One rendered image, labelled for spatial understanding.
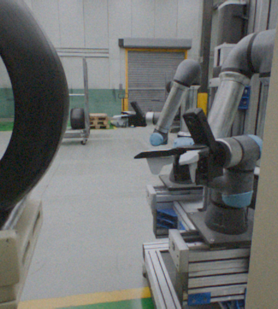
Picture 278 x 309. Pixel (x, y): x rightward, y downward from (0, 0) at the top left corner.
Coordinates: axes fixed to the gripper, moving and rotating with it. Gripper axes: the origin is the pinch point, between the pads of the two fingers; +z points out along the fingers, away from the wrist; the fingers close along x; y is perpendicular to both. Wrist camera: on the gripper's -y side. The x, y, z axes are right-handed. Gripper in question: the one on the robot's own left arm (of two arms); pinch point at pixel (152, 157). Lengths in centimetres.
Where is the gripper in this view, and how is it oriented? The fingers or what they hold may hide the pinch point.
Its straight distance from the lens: 51.6
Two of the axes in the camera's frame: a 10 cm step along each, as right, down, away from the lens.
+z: -8.3, 1.3, -5.5
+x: -5.6, -0.5, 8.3
